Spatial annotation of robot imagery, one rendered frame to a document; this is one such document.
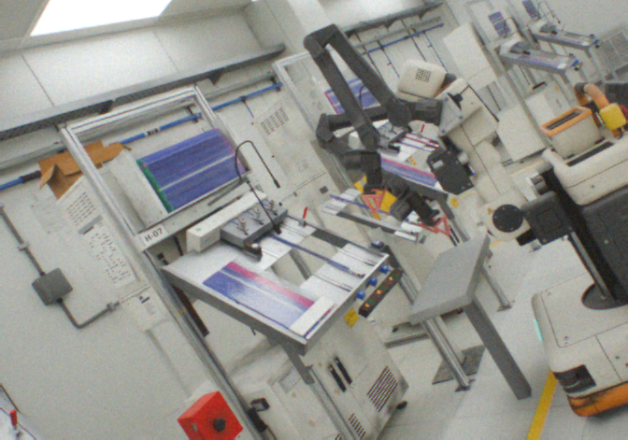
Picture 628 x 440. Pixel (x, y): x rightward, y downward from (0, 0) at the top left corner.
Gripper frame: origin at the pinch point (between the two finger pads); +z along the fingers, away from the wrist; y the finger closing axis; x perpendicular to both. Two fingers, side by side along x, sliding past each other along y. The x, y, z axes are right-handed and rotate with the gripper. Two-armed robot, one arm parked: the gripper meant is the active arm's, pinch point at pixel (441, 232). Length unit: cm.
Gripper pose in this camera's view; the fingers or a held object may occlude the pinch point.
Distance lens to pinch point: 212.8
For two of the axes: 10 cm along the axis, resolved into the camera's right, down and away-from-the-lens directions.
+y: 2.1, 0.3, -9.8
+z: 6.6, 7.4, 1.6
